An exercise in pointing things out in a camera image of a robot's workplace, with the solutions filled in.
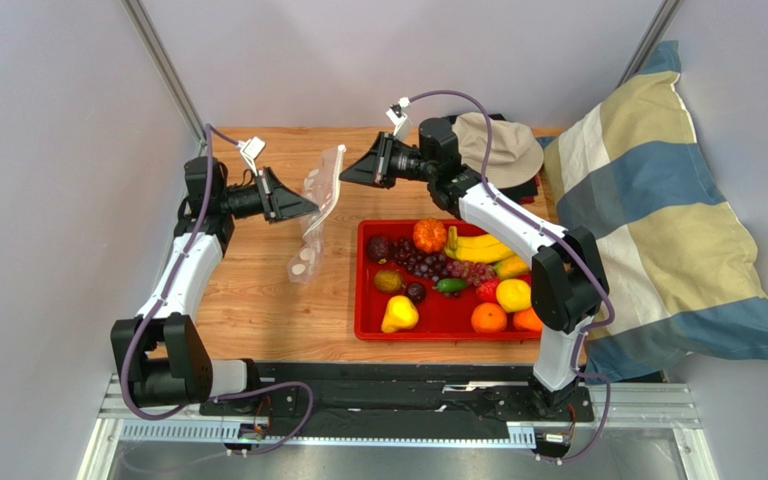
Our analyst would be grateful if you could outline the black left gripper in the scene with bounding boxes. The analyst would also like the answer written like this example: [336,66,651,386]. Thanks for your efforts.
[217,168,318,226]

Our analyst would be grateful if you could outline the clear dotted zip top bag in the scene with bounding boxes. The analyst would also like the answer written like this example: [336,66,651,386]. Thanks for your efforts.
[287,144,346,284]

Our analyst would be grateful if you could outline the yellow banana bunch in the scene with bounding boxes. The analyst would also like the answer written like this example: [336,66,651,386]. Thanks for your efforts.
[444,226,515,264]

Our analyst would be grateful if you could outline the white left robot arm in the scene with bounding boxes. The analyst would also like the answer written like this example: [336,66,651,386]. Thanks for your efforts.
[110,156,319,418]

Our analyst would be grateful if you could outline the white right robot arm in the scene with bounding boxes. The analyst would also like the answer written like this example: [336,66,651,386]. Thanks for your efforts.
[339,118,608,418]

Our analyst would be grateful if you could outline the small orange pumpkin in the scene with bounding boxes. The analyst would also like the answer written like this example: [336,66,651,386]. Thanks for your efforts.
[412,218,448,254]

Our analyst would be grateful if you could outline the brown kiwi fruit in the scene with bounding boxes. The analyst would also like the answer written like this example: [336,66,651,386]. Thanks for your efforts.
[373,269,404,294]

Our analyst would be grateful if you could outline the dark purple grape bunch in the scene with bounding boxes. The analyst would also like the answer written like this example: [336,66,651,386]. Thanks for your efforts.
[391,238,450,283]

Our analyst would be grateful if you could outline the dark purple plum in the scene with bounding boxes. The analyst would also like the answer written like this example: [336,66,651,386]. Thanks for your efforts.
[404,282,427,305]

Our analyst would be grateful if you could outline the beige bucket hat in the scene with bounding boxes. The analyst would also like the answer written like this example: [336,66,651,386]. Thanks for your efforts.
[453,111,545,190]

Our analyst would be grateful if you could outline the red plastic tray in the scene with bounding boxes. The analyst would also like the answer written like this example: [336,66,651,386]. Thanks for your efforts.
[354,220,541,342]

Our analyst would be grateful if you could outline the small green pepper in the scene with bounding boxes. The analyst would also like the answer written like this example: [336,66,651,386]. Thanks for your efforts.
[434,278,470,296]

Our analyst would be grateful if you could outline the light purple grape bunch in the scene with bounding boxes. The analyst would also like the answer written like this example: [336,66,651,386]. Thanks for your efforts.
[446,260,496,286]

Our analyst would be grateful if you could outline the folded black red clothes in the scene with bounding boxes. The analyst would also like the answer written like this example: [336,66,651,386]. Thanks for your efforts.
[447,113,542,205]

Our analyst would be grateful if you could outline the yellow pear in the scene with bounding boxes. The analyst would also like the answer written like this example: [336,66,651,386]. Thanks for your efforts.
[380,295,419,334]

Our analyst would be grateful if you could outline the yellow green mango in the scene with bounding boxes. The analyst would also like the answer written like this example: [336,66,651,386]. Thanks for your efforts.
[493,255,531,280]

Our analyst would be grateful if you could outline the red apple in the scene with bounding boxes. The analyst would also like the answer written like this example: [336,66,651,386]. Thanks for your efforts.
[519,273,533,288]

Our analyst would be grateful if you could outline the orange fruit front left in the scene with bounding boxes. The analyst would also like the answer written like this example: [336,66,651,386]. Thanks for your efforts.
[470,303,508,333]

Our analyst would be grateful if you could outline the orange fruit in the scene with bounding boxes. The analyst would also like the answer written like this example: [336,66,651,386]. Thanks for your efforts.
[512,308,543,333]
[470,303,508,333]

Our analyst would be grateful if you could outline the orange fruit front right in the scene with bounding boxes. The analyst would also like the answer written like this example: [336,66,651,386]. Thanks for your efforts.
[512,308,543,333]

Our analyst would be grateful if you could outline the blue yellow striped pillow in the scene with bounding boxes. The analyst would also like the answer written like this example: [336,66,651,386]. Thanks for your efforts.
[543,41,768,381]

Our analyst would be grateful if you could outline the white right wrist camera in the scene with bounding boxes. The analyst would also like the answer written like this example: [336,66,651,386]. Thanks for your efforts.
[386,97,413,141]

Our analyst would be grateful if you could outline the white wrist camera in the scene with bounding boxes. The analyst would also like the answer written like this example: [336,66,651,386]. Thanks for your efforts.
[386,97,413,141]
[236,136,266,177]

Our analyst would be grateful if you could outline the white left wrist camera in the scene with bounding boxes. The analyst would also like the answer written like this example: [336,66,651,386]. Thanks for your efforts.
[236,136,266,177]

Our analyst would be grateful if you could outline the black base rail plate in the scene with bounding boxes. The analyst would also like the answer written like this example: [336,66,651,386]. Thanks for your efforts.
[194,362,597,441]

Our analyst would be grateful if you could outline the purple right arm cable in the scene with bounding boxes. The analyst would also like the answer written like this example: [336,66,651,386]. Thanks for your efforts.
[399,90,618,465]

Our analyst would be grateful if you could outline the left aluminium frame post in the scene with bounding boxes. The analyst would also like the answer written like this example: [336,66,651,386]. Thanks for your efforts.
[121,0,207,147]

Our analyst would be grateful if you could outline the aluminium frame post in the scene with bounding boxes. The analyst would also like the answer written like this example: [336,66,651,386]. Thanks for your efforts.
[121,0,207,147]
[618,0,684,86]

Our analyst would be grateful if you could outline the right aluminium frame post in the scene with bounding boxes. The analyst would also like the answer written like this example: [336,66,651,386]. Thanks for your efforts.
[618,0,684,86]

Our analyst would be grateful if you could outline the aluminium base frame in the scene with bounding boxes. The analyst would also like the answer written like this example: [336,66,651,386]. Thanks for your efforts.
[78,363,718,479]

